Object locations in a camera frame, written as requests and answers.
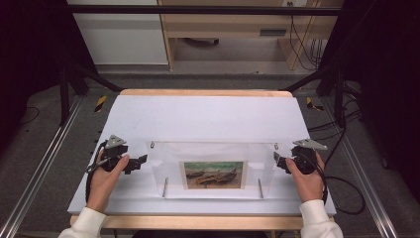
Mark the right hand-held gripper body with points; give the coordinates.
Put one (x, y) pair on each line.
(305, 162)

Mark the black horizontal bar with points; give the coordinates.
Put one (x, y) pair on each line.
(198, 10)

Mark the person's left hand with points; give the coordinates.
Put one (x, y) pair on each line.
(104, 188)

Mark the yellow clamp left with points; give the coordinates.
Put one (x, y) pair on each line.
(100, 103)

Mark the clear acrylic photo frame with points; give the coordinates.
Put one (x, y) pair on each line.
(204, 152)

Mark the person's right hand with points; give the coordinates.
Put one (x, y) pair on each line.
(308, 186)

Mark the yellow clamp right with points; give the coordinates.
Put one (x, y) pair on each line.
(310, 103)

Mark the black metal stand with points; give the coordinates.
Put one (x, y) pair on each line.
(339, 99)
(64, 99)

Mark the wooden table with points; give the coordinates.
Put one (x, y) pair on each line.
(198, 223)

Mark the wooden desk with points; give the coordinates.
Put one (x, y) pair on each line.
(231, 23)

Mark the yellow clamp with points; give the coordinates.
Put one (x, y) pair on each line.
(100, 103)
(310, 103)

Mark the dark curtain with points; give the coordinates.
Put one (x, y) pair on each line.
(386, 82)
(29, 49)

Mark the white cabinet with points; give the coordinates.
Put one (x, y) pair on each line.
(122, 39)

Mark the white table mat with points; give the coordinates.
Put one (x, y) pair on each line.
(204, 115)

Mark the boat painting print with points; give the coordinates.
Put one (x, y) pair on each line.
(214, 175)

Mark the grey desk label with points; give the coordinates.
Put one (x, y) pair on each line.
(272, 32)

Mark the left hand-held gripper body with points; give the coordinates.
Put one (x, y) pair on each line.
(114, 155)

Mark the aluminium floor rail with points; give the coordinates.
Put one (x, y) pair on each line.
(363, 172)
(39, 168)

